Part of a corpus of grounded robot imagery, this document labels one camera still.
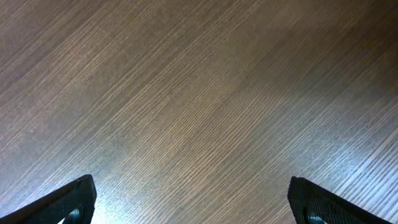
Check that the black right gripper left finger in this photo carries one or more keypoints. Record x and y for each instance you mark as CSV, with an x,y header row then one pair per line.
x,y
72,203

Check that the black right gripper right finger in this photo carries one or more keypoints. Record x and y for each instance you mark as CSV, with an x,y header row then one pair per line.
x,y
311,203

